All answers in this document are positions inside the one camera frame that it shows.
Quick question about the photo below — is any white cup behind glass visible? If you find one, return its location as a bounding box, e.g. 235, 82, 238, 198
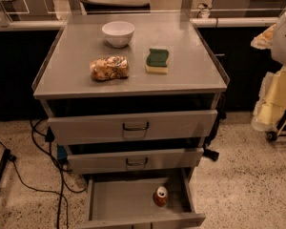
197, 3, 211, 18

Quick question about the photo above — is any grey middle drawer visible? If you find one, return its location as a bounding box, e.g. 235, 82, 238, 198
68, 148, 203, 174

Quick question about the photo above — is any grey drawer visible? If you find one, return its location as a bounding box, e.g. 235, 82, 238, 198
76, 169, 205, 229
49, 110, 217, 145
68, 148, 203, 174

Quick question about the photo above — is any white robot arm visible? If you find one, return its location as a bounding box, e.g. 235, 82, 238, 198
251, 11, 286, 132

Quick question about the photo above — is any black wheeled cart base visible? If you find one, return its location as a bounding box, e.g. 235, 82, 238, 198
265, 102, 286, 146

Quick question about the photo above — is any red coke can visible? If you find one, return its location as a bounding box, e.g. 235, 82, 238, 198
153, 186, 168, 207

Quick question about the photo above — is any black floor cable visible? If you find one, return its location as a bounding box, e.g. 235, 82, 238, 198
0, 119, 87, 229

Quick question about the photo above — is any white ceramic bowl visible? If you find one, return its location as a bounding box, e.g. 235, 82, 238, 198
102, 21, 134, 48

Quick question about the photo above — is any grey drawer cabinet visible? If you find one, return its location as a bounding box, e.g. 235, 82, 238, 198
31, 12, 231, 183

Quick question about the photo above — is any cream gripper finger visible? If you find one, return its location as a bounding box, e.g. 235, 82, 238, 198
251, 66, 286, 132
251, 25, 276, 50

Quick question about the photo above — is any green and yellow sponge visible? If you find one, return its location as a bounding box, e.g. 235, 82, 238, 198
145, 49, 170, 73

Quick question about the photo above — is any grey bottom drawer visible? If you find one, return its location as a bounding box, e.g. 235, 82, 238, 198
76, 169, 205, 229

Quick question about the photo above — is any grey top drawer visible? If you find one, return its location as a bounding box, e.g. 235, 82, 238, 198
49, 110, 217, 145

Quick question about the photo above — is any brown patterned chip bag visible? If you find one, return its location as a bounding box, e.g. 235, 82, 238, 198
90, 56, 129, 81

